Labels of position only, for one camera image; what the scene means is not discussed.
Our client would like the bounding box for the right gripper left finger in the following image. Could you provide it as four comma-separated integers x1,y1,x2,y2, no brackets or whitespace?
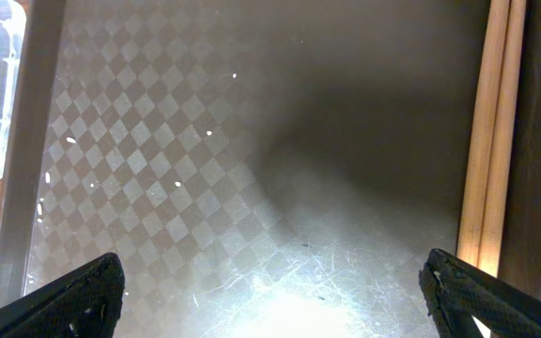
0,253,125,337

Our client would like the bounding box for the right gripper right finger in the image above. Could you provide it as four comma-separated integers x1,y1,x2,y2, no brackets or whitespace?
419,248,541,337

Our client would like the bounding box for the wooden chopstick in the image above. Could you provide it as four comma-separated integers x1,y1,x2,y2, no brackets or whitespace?
456,0,511,267
478,0,527,277

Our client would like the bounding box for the brown serving tray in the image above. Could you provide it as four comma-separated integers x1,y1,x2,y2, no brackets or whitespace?
0,0,541,338

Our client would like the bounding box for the clear plastic bin lid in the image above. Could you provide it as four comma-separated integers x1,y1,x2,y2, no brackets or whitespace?
0,0,26,179

